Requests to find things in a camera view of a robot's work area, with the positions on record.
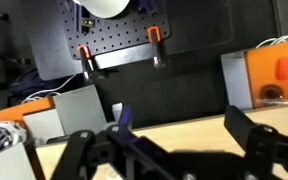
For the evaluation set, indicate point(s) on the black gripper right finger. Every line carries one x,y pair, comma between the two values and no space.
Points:
263,144

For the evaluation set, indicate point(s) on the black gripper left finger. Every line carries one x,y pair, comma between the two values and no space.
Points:
133,158

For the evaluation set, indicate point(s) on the orange grey storage box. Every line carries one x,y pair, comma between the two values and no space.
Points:
258,77

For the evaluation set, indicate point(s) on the orange grey box left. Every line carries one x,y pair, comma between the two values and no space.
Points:
60,115

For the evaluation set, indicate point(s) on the orange black clamp left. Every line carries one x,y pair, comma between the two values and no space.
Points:
89,67

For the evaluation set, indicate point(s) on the orange black clamp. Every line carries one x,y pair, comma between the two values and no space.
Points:
154,37
89,67

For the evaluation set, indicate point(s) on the black perforated breadboard plate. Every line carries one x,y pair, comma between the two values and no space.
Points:
105,35

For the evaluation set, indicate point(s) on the white ceramic mug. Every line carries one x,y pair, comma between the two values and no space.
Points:
11,133

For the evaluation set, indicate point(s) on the orange black clamp right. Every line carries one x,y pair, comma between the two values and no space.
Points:
154,37

